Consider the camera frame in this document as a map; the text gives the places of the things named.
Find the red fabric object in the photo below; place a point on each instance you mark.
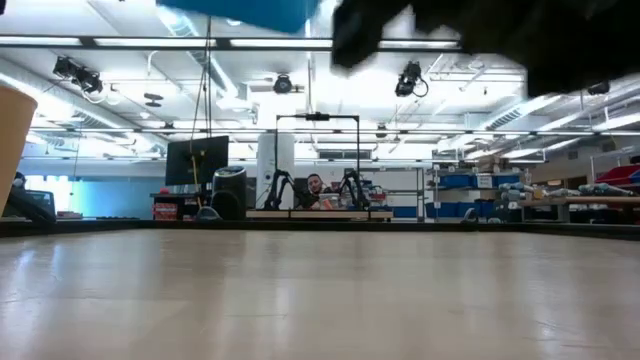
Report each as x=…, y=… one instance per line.
x=620, y=176

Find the wide blue storage bin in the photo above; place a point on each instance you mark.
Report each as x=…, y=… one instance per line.
x=450, y=209

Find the person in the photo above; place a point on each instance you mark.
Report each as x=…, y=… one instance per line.
x=315, y=184

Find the black computer monitor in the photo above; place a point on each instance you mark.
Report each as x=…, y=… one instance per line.
x=197, y=160

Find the thin black background rig frame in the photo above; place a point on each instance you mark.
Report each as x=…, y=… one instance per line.
x=317, y=116

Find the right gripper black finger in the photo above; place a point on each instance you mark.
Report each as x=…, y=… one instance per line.
x=360, y=35

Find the black overhead bar with lights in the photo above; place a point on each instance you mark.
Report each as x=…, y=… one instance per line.
x=87, y=42

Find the grey metal shelf rack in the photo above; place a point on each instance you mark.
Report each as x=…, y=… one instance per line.
x=435, y=195

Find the wooden workbench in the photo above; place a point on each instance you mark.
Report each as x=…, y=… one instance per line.
x=575, y=201

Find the wooden background table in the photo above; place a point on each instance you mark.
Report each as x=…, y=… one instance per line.
x=340, y=215

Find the black aluminium table frame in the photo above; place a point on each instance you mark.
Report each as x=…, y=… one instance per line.
x=100, y=226

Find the black low cabinet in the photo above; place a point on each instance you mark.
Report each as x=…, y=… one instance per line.
x=187, y=205

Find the round black overhead camera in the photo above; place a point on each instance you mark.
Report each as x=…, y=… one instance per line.
x=282, y=84

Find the long black ceiling camera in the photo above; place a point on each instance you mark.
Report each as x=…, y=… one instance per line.
x=80, y=76

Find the blue elastic bandage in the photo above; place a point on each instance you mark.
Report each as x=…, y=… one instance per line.
x=250, y=12

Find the white ceiling unit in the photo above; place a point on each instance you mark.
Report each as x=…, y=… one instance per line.
x=232, y=102

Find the small black ceiling camera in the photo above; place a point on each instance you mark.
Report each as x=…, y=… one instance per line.
x=598, y=88

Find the white building column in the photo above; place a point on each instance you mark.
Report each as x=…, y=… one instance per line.
x=267, y=150

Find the black background robot arm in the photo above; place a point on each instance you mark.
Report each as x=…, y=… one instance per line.
x=275, y=192
x=355, y=187

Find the black ceiling disc fixture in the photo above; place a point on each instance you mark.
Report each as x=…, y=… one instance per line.
x=152, y=97

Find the red box stack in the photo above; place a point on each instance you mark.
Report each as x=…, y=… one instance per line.
x=165, y=210

